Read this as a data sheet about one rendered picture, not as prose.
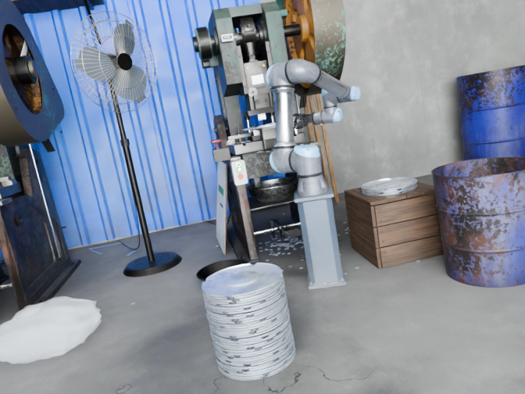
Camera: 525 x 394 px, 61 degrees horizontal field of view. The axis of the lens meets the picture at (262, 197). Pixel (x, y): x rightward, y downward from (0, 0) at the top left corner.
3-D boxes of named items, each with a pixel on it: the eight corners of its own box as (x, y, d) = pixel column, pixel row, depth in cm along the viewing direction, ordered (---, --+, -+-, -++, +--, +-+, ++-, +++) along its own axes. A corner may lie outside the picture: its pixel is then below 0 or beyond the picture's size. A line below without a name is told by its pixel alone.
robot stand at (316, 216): (346, 284, 212) (333, 193, 204) (308, 289, 215) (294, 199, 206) (343, 270, 231) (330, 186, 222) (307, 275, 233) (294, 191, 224)
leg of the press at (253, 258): (261, 264, 262) (233, 111, 246) (241, 268, 261) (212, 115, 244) (240, 229, 352) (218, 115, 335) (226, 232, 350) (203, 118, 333)
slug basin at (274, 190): (307, 196, 277) (305, 180, 275) (254, 207, 272) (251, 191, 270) (293, 189, 310) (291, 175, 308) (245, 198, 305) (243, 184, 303)
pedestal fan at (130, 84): (198, 268, 274) (142, -2, 245) (91, 292, 264) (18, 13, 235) (192, 225, 395) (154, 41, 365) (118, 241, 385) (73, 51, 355)
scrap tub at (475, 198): (570, 274, 184) (566, 160, 175) (480, 298, 177) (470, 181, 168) (499, 248, 224) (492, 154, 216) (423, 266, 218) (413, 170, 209)
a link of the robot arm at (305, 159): (312, 175, 204) (308, 145, 202) (290, 176, 213) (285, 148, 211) (327, 170, 212) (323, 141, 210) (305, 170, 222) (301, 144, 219)
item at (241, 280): (290, 262, 167) (289, 259, 167) (270, 295, 140) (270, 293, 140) (219, 266, 175) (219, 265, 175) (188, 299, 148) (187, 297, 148)
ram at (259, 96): (276, 105, 269) (267, 55, 263) (251, 110, 267) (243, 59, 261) (269, 107, 286) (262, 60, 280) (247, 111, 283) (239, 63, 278)
